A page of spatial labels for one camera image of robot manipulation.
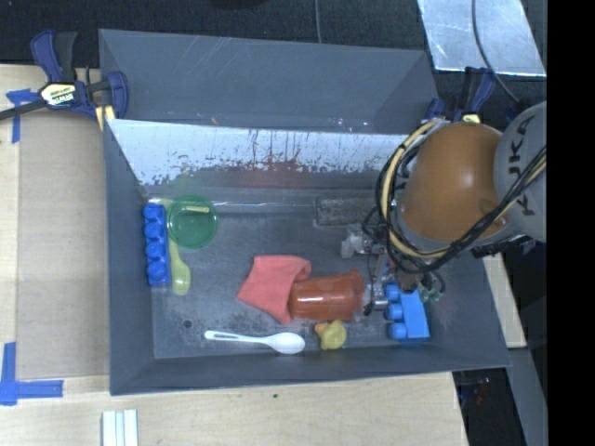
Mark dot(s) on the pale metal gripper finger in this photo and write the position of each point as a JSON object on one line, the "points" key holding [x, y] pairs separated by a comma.
{"points": [[374, 292], [379, 303]]}

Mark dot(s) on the short blue toy brick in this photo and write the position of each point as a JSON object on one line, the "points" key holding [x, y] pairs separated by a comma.
{"points": [[411, 316]]}

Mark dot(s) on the clear glass thing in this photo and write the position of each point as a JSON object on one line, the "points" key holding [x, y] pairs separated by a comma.
{"points": [[352, 244]]}

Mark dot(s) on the orange-brown plastic bottle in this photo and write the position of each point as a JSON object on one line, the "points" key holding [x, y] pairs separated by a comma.
{"points": [[325, 297]]}

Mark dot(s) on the yellow toy duck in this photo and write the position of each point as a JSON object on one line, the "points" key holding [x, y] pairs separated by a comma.
{"points": [[333, 335]]}

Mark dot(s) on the white plastic spoon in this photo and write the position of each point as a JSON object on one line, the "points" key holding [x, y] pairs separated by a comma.
{"points": [[283, 342]]}

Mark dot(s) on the red cloth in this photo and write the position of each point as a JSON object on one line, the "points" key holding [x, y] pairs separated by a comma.
{"points": [[269, 284]]}

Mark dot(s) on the yellow-green plastic spoon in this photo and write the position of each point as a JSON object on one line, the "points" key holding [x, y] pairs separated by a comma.
{"points": [[180, 274]]}

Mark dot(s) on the green plastic cup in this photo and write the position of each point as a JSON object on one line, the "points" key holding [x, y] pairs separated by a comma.
{"points": [[191, 223]]}

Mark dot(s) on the grey metal bin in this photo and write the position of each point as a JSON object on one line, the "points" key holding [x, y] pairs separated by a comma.
{"points": [[260, 86]]}

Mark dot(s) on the long blue toy brick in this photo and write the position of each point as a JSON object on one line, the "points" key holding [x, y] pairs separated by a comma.
{"points": [[156, 244]]}

